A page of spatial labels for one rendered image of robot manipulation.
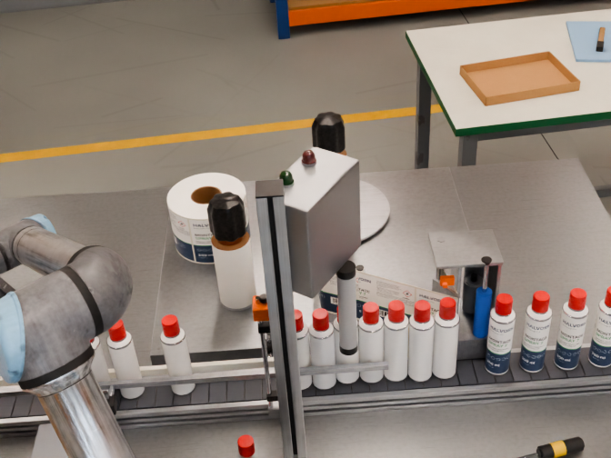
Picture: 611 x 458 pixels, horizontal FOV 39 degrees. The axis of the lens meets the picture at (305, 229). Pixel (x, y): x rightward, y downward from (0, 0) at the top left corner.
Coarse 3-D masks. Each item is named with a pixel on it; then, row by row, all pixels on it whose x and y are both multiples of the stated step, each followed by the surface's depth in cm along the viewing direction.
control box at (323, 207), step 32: (320, 160) 147; (352, 160) 146; (288, 192) 140; (320, 192) 140; (352, 192) 148; (288, 224) 140; (320, 224) 141; (352, 224) 152; (320, 256) 144; (320, 288) 148
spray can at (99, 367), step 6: (96, 336) 178; (90, 342) 175; (96, 342) 176; (96, 348) 176; (96, 354) 177; (102, 354) 179; (96, 360) 177; (102, 360) 179; (96, 366) 178; (102, 366) 179; (96, 372) 179; (102, 372) 180; (108, 372) 183; (96, 378) 180; (102, 378) 181; (108, 378) 183; (102, 390) 182
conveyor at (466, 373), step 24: (456, 360) 189; (480, 360) 189; (552, 360) 187; (216, 384) 187; (240, 384) 187; (264, 384) 186; (312, 384) 186; (336, 384) 185; (360, 384) 185; (384, 384) 185; (408, 384) 184; (432, 384) 184; (456, 384) 183; (0, 408) 185; (24, 408) 185; (120, 408) 183; (144, 408) 183
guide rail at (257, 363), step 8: (232, 360) 188; (240, 360) 188; (248, 360) 188; (256, 360) 188; (272, 360) 187; (144, 368) 187; (152, 368) 187; (160, 368) 187; (192, 368) 187; (200, 368) 188; (208, 368) 188; (216, 368) 188; (224, 368) 188; (232, 368) 188; (240, 368) 188; (248, 368) 188; (0, 376) 188; (112, 376) 188; (0, 384) 188; (8, 384) 188; (16, 384) 188
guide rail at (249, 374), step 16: (304, 368) 178; (320, 368) 178; (336, 368) 178; (352, 368) 178; (368, 368) 178; (384, 368) 178; (112, 384) 178; (128, 384) 178; (144, 384) 178; (160, 384) 178
